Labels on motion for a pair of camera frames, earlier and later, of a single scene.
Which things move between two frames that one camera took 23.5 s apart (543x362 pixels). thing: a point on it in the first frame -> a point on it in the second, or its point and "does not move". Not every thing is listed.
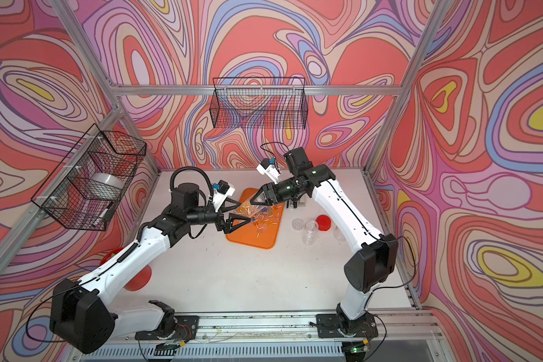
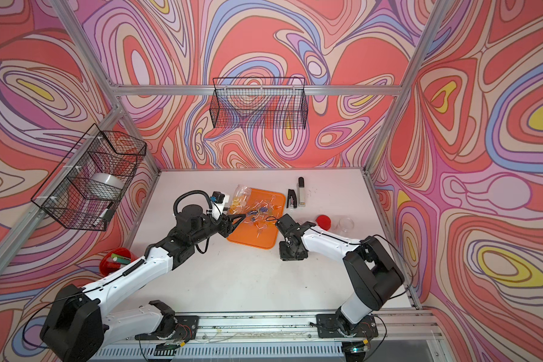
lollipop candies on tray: [268, 216] does not move
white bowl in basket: [105, 185] does not move
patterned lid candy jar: [248, 209] -> [240, 201]
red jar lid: [323, 222] does not move
